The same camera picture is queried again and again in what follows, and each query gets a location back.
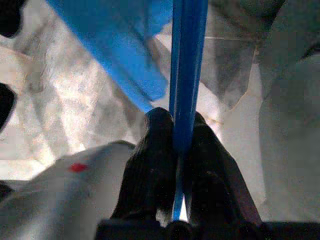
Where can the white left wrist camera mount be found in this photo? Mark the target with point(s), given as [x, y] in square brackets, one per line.
[62, 200]

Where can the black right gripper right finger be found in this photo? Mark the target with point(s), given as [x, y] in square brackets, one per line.
[212, 175]

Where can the blue shirt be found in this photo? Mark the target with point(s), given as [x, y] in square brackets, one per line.
[112, 37]

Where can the black garment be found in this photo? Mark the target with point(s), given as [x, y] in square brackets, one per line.
[7, 15]

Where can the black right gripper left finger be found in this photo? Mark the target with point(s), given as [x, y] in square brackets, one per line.
[150, 162]

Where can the grey leather sofa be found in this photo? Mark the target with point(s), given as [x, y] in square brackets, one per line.
[287, 75]

